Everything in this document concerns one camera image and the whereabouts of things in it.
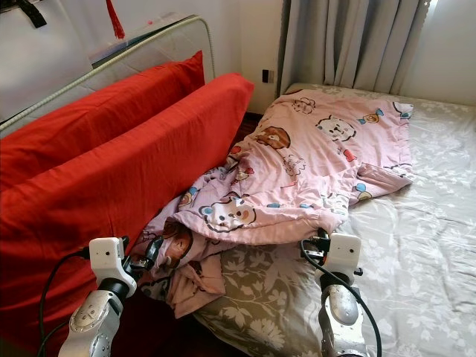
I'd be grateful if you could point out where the pink cartoon print blanket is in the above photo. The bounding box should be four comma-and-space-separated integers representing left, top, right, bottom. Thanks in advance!
138, 88, 415, 319

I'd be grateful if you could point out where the long red cushion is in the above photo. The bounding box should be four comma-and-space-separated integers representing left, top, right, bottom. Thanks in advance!
0, 72, 256, 354
0, 51, 205, 194

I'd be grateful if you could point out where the beige floral bed sheet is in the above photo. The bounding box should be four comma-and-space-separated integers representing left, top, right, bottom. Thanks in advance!
193, 82, 476, 357

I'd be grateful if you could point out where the grey curtain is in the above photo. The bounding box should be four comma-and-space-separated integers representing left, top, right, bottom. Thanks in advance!
279, 0, 432, 96

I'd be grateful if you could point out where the quilted white mattress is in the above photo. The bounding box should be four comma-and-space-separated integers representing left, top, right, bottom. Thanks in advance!
0, 13, 216, 138

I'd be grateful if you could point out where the red hanging tassel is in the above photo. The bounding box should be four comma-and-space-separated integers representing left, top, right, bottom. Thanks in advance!
106, 0, 126, 39

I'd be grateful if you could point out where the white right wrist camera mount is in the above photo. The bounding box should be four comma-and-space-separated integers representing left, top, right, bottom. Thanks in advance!
314, 233, 364, 287

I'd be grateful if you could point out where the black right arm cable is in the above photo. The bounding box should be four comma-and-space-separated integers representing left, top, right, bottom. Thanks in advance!
300, 238, 384, 357

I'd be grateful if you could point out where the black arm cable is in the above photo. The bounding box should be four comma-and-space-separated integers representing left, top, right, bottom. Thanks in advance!
36, 249, 94, 357
300, 238, 384, 357

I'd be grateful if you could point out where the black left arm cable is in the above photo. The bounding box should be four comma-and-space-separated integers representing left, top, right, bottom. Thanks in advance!
36, 249, 94, 357

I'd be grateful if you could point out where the white bag with black straps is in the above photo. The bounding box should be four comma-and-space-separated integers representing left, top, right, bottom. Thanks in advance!
0, 0, 97, 120

